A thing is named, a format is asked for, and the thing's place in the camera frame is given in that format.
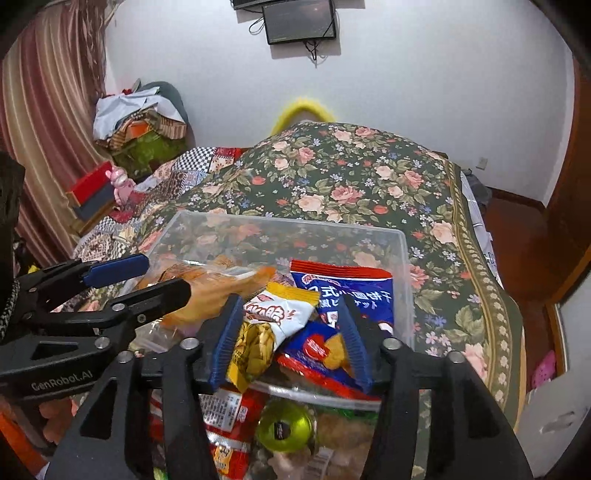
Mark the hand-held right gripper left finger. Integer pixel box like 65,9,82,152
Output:
46,294,245,480

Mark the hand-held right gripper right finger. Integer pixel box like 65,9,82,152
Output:
339,305,536,480

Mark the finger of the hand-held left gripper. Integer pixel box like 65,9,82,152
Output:
14,254,149,315
32,278,193,345

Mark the small white yellow snack packet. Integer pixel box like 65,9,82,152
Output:
226,281,321,393

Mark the orange bread packet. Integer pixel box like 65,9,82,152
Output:
152,258,278,334

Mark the clear plastic storage box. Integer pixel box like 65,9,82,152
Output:
124,210,416,480

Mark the blue snack packet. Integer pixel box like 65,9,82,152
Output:
277,320,384,398

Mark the large blue red biscuit packet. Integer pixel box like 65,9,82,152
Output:
290,259,396,336

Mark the red snack packet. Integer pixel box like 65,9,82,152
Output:
203,388,266,480

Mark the red box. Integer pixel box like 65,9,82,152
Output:
65,164,117,220

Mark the pink plush toy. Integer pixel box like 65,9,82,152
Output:
106,167,138,205

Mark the brown pastry packet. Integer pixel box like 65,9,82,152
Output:
318,411,385,480

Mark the green round jelly cup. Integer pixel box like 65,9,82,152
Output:
256,399,315,456

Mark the patchwork quilt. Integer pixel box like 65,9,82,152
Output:
74,147,245,259

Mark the green printed cloth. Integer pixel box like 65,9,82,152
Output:
113,134,186,182

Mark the floral blanket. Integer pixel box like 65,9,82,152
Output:
37,121,527,480

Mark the pile of clothes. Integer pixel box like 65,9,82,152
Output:
92,85,188,153

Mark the striped curtain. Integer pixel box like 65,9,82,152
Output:
0,0,110,271

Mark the white striped bed sheet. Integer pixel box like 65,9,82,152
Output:
459,171,502,283

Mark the grey chair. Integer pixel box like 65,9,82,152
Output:
139,82,195,139

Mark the pink slipper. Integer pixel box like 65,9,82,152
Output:
531,350,558,393

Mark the grey bag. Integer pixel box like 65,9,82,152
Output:
462,168,491,209

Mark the yellow hoop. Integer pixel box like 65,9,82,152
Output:
271,96,336,136

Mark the small black monitor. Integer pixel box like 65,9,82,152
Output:
261,0,338,46

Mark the wooden wardrobe frame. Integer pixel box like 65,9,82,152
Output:
540,46,591,303

